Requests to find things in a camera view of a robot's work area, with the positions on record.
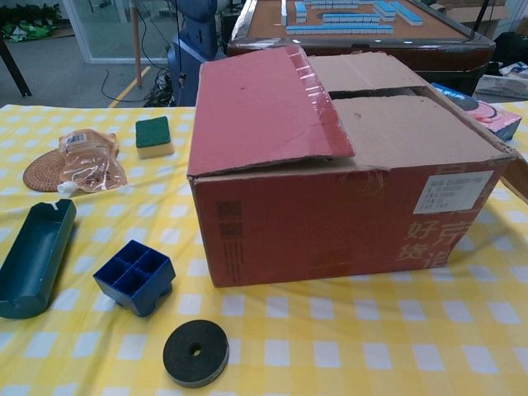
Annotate black bag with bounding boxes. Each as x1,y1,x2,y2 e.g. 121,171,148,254
493,31,528,78

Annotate green plants and bags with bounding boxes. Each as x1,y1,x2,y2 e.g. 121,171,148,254
0,3,63,42

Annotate white framed glass partition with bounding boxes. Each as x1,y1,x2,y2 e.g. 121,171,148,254
61,0,174,65

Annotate dark wood mahjong table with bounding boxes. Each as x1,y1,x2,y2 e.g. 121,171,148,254
226,0,496,98

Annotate teal plastic trough tray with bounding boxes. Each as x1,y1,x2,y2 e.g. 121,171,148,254
0,198,78,321

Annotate black slanted table leg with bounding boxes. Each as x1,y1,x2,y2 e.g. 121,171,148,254
0,39,33,98

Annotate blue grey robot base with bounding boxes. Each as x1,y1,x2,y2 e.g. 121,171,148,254
167,0,228,107

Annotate blue four-compartment holder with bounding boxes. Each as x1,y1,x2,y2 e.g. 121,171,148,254
92,238,177,318

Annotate tangled floor cables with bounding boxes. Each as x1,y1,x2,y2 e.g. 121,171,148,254
142,68,179,107

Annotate red cardboard shipping box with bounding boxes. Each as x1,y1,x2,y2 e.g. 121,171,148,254
186,44,528,289

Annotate yellow white checkered tablecloth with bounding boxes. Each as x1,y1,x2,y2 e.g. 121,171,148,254
0,101,528,396

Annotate blue pink package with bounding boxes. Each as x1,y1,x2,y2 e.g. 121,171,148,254
428,81,523,145

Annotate white plastic mesh basket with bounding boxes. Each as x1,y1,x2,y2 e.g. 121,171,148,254
474,73,528,100

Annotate green yellow scrub sponge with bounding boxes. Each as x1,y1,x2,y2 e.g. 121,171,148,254
134,115,175,160

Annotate slanted wooden pole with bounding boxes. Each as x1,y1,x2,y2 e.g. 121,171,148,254
130,0,144,88

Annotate round woven rattan coaster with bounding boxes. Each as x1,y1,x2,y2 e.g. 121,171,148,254
22,148,72,193

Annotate clear plastic spout pouch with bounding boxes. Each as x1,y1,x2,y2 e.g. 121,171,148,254
56,128,129,196

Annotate black foam disc with hole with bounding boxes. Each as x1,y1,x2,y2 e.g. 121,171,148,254
163,319,230,389

